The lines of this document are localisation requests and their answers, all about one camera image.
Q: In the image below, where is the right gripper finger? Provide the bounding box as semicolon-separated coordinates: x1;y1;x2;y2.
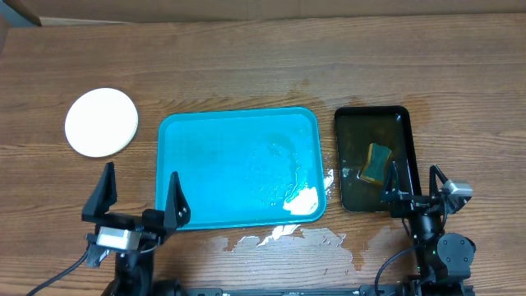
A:
429;164;449;196
381;161;399;201

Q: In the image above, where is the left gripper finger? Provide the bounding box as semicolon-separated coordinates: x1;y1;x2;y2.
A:
81;162;118;220
164;172;191;230

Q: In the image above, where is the green yellow sponge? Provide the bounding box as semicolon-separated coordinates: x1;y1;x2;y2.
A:
358;143;392;185

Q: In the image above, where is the white plate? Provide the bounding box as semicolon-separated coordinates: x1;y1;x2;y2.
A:
64;88;139;158

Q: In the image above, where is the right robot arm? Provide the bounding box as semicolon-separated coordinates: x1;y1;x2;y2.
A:
373;163;476;295

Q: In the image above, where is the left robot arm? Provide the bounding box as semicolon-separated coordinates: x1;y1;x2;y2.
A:
81;162;191;296

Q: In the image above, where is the black water tray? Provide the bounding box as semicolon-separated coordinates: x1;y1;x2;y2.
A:
335;105;422;212

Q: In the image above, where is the teal plastic tray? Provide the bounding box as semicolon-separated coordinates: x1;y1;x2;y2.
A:
155;107;327;230

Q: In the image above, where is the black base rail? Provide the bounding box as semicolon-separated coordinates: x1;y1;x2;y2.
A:
151;283;476;296

